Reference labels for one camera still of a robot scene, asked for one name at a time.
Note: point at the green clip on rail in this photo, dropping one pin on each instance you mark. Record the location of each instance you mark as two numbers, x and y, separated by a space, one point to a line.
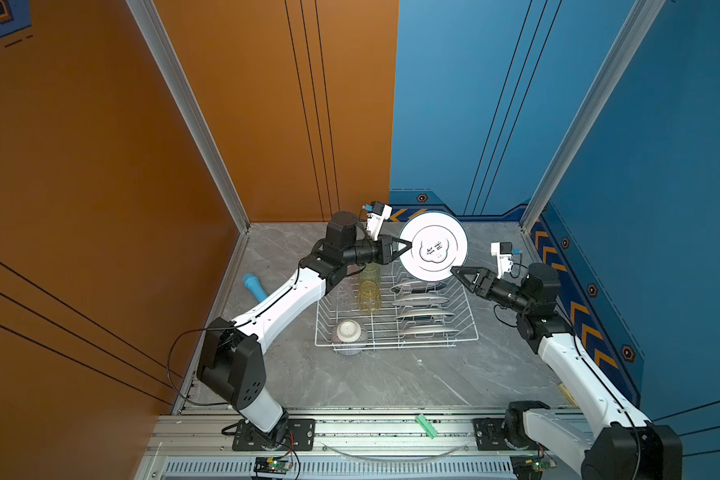
427 426

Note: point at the right circuit board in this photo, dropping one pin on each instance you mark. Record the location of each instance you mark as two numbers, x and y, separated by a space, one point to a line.
527 468

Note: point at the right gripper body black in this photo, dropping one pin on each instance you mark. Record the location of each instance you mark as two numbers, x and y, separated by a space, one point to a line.
501 292

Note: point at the clear upside-down glass bowl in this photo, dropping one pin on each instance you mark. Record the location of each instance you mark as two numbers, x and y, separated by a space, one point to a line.
349 338

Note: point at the blue cylinder handle tool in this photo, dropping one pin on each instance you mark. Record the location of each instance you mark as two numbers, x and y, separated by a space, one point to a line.
252 283

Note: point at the yellow transparent cup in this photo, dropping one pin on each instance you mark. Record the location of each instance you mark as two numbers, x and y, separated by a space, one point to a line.
369 288

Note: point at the circuit board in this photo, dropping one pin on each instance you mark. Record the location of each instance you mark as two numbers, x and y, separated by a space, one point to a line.
272 467
527 468

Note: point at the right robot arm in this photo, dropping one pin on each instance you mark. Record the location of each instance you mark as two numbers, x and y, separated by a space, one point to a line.
622 443

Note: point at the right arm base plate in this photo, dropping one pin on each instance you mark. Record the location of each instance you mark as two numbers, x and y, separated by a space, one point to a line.
491 434

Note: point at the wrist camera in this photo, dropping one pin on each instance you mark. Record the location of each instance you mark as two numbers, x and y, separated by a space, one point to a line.
376 214
508 259

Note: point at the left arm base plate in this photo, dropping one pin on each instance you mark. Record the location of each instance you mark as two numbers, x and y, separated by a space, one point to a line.
289 433

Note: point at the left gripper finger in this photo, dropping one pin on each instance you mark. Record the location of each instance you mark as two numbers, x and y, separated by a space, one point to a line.
400 252
403 241

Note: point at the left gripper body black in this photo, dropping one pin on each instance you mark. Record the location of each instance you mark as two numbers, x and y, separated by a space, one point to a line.
379 252

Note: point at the white wire dish rack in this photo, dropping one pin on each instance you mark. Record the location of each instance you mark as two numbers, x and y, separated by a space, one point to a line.
381 326

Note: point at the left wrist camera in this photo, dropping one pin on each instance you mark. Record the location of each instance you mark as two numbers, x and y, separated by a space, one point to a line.
376 214

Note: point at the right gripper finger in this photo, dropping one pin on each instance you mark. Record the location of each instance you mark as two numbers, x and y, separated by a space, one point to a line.
469 281
463 272

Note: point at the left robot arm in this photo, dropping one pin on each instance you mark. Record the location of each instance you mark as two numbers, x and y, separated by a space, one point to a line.
231 362

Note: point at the left circuit board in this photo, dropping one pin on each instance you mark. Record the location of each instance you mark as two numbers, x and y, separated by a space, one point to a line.
272 467

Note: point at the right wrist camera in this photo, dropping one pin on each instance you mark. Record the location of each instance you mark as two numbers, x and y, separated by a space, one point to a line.
508 259

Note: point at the aluminium front rail frame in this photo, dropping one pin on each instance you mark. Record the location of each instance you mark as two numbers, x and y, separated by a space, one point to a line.
348 444

